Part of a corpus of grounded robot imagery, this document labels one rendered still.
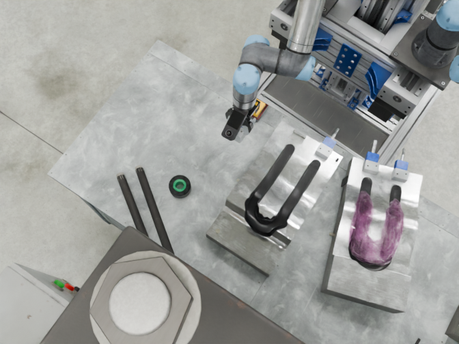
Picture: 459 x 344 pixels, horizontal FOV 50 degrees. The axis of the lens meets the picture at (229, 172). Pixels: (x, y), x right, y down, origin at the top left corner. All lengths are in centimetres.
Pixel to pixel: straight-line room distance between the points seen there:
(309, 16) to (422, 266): 97
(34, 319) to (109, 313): 65
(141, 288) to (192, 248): 128
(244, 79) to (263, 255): 62
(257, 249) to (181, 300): 122
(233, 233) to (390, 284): 54
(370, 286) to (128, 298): 129
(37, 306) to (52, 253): 159
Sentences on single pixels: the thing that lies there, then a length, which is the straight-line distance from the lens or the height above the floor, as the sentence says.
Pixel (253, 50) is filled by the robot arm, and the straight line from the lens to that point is 148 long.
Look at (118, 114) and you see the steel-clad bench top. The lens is 195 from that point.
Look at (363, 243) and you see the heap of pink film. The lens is 173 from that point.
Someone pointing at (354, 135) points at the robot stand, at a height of 21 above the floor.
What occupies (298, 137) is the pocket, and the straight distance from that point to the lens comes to 183.
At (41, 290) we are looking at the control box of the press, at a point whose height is 147.
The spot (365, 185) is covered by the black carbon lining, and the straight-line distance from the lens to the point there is 183.
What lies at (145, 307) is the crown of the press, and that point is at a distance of 48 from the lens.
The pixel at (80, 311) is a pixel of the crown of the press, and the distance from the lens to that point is 54.
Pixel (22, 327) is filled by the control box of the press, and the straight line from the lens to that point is 113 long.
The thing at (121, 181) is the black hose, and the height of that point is 83.
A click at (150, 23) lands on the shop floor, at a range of 313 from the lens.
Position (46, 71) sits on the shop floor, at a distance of 309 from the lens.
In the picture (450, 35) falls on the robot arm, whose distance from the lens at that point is 177.
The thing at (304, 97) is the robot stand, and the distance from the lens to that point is 265.
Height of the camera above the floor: 253
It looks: 71 degrees down
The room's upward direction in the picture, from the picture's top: 4 degrees clockwise
